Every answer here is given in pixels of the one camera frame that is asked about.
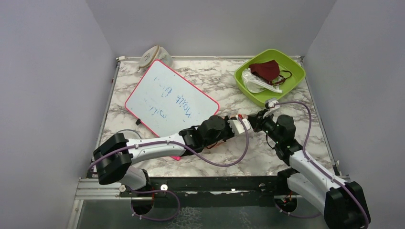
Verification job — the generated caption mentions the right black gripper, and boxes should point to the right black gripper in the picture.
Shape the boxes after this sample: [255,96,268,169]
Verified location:
[247,108,282,144]

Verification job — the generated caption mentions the peach floral mesh laundry bag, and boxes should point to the peach floral mesh laundry bag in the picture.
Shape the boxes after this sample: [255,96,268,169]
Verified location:
[206,114,252,149]

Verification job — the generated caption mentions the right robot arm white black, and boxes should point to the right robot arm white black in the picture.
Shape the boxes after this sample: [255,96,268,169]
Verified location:
[247,111,371,229]

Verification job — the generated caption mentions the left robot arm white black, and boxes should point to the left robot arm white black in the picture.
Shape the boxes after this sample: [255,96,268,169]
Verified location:
[90,115,248,196]

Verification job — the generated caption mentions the maroon bra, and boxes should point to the maroon bra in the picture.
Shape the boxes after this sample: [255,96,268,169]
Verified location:
[249,60,292,86]

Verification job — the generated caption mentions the green plastic bin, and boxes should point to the green plastic bin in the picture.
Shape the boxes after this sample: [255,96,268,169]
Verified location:
[234,49,306,107]

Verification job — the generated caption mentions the pink framed whiteboard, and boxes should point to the pink framed whiteboard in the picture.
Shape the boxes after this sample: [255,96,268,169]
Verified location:
[125,60,220,137]

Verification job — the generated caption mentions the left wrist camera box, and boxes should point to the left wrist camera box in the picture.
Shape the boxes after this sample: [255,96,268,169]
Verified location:
[227,114,252,135]

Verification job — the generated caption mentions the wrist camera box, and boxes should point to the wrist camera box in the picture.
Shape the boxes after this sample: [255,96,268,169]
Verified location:
[263,98,278,118]
[227,114,252,135]

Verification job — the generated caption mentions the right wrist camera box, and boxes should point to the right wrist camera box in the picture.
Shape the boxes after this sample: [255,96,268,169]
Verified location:
[263,98,278,118]

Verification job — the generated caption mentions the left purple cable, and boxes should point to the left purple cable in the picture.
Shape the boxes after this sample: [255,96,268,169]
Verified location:
[88,117,251,222]

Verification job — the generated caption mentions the purple cable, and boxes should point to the purple cable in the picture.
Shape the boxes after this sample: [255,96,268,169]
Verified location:
[269,101,370,229]
[88,117,251,222]

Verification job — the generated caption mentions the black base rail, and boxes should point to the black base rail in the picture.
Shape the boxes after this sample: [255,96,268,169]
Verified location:
[119,176,291,208]

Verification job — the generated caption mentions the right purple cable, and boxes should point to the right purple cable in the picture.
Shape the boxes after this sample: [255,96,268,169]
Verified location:
[269,101,370,229]

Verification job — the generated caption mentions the aluminium frame rail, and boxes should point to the aluminium frame rail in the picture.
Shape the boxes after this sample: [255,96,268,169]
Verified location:
[75,178,121,200]

